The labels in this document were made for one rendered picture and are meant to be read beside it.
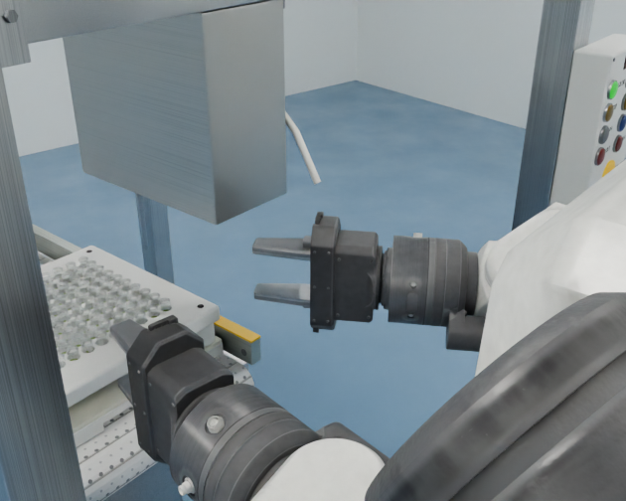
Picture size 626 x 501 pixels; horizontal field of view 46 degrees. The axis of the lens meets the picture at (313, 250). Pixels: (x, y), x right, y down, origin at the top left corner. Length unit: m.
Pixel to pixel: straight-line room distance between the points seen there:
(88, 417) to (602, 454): 0.67
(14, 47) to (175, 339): 0.23
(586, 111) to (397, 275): 0.61
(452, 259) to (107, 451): 0.39
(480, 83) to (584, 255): 4.54
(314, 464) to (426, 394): 1.83
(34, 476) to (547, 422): 0.49
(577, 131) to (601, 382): 1.09
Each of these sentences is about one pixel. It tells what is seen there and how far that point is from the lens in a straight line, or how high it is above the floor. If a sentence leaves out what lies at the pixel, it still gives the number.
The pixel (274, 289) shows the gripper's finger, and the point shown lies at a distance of 0.77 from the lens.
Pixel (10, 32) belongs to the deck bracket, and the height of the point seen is 1.31.
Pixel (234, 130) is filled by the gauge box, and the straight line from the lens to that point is 0.70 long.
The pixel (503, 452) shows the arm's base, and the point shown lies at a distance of 0.17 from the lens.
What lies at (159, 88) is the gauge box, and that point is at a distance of 0.72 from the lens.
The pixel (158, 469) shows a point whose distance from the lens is 0.87.
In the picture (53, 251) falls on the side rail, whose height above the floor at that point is 0.90.
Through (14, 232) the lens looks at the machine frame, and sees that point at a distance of 0.51.
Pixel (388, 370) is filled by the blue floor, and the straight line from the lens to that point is 2.35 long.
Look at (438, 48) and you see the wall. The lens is 5.00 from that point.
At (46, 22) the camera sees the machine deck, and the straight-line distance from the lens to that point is 0.57.
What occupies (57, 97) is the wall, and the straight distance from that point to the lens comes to 4.35.
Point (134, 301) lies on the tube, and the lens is 0.87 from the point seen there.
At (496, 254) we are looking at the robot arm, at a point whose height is 1.08.
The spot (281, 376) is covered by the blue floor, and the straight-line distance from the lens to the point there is 2.32.
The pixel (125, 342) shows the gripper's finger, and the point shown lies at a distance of 0.61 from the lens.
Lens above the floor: 1.40
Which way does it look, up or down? 28 degrees down
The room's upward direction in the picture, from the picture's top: straight up
